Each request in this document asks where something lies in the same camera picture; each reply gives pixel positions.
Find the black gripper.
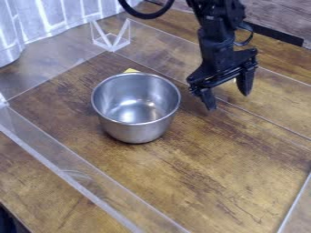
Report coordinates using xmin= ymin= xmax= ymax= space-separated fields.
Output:
xmin=186 ymin=28 xmax=257 ymax=110

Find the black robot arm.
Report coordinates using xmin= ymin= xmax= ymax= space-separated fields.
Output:
xmin=186 ymin=0 xmax=257 ymax=110

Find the silver metal pot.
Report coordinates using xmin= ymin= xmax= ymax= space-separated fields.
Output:
xmin=90 ymin=72 xmax=181 ymax=144

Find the yellow object behind pot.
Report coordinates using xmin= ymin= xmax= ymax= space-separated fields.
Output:
xmin=123 ymin=68 xmax=139 ymax=73

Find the clear acrylic barrier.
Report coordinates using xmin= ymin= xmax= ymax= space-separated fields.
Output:
xmin=0 ymin=17 xmax=311 ymax=233

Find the white curtain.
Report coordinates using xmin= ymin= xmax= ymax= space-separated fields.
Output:
xmin=0 ymin=0 xmax=123 ymax=67

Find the black cable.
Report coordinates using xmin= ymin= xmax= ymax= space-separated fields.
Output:
xmin=115 ymin=0 xmax=176 ymax=20

